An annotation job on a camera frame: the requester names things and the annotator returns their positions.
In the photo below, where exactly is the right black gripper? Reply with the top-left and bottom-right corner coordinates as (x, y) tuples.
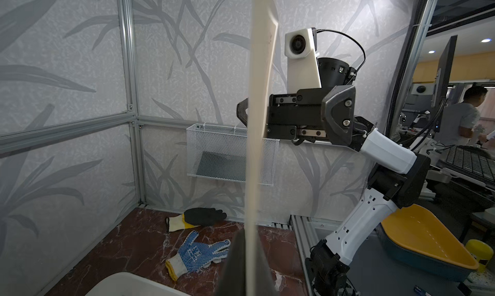
(236, 84), (374, 146)

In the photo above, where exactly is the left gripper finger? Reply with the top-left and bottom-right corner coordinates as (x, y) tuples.
(215, 229), (278, 296)

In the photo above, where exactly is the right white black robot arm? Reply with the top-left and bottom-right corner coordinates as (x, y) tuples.
(266, 57), (430, 295)

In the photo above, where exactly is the white plastic storage box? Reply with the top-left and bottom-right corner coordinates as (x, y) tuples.
(86, 272), (189, 296)

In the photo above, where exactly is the blue white dotted glove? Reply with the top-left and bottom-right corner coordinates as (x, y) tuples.
(166, 231), (231, 281)

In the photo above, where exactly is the black yellow work glove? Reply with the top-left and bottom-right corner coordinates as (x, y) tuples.
(166, 208), (227, 233)

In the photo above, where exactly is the black computer monitor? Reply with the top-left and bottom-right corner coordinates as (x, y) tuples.
(431, 35), (458, 111)

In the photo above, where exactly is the person in grey shirt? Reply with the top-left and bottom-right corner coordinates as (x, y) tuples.
(436, 85), (488, 146)

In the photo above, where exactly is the yellow teal plastic tub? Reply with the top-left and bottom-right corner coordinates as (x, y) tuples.
(376, 204), (479, 283)

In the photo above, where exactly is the black keyboard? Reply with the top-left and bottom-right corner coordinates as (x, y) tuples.
(437, 146), (494, 186)

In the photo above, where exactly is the yellow round container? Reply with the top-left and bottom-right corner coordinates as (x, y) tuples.
(465, 239), (494, 273)

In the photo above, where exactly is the white wire mesh basket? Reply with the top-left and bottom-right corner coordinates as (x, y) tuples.
(186, 123), (280, 186)

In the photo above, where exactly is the aluminium cage frame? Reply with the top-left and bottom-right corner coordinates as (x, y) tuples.
(0, 0), (443, 235)

